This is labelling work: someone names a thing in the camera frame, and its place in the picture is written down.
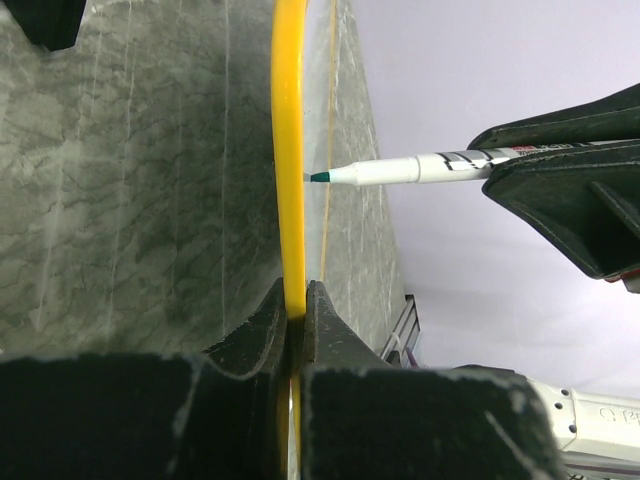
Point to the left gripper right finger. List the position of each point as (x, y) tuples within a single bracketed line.
[(362, 418)]

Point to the yellow framed whiteboard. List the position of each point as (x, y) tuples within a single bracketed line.
[(302, 88)]

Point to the aluminium extrusion rail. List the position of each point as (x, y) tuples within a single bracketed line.
[(398, 351)]

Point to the white green whiteboard marker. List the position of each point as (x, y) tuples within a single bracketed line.
[(441, 167)]

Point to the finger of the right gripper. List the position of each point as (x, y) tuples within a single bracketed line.
[(615, 117), (584, 201)]

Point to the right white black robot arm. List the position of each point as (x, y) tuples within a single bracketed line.
[(597, 435)]

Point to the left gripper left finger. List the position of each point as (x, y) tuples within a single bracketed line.
[(221, 413)]

